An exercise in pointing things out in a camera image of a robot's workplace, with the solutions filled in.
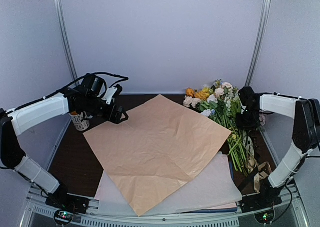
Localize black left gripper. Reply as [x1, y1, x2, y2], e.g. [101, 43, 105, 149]
[84, 95, 129, 124]

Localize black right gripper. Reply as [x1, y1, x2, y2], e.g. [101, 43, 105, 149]
[236, 107, 259, 130]

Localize peach wrapping paper sheet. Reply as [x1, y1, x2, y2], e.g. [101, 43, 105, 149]
[84, 95, 231, 216]

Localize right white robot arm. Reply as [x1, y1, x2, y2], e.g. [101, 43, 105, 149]
[236, 86, 320, 189]

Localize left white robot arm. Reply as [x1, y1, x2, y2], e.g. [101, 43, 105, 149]
[0, 72, 129, 209]

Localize pile of fake flowers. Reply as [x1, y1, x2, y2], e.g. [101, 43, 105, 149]
[183, 79, 265, 176]

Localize patterned mug with yellow inside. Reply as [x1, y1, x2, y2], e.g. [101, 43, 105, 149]
[69, 111, 90, 132]

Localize beige ribbon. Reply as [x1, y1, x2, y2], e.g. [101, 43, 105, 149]
[244, 136, 272, 193]

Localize stack of pastel paper sheets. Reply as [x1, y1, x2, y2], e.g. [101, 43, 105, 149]
[94, 152, 243, 217]

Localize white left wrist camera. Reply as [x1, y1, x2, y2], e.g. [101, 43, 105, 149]
[102, 84, 123, 105]

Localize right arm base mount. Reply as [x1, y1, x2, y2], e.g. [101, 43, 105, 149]
[240, 194, 282, 225]

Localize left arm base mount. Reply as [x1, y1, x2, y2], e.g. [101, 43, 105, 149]
[45, 194, 90, 226]

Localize right aluminium frame post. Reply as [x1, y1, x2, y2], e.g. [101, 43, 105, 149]
[245, 0, 272, 87]

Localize aluminium frame post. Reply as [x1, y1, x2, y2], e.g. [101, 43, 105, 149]
[53, 0, 78, 81]
[245, 0, 272, 87]

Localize front aluminium rail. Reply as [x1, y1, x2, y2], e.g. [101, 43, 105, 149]
[18, 184, 311, 227]

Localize left aluminium frame post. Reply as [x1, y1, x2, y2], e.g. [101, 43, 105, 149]
[53, 0, 78, 81]

